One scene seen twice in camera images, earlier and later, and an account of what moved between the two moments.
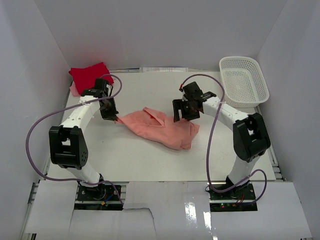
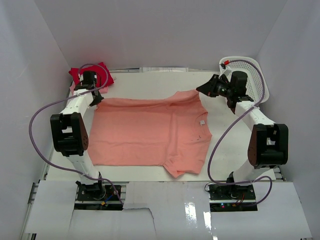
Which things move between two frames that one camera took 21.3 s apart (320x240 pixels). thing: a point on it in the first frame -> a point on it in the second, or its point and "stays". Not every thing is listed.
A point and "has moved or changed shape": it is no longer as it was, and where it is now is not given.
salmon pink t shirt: [156, 127] has moved or changed shape
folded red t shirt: [84, 78] stays
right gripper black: [178, 104] -> [209, 88]
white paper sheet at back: [163, 69] stays
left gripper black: [112, 114] -> [97, 100]
